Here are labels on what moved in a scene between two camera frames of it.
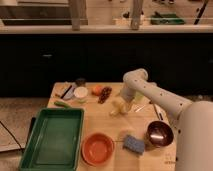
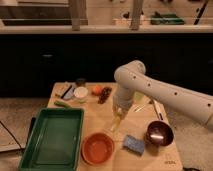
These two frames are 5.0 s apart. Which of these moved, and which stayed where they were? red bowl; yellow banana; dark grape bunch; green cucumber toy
Moved: yellow banana
Stayed: dark grape bunch; green cucumber toy; red bowl
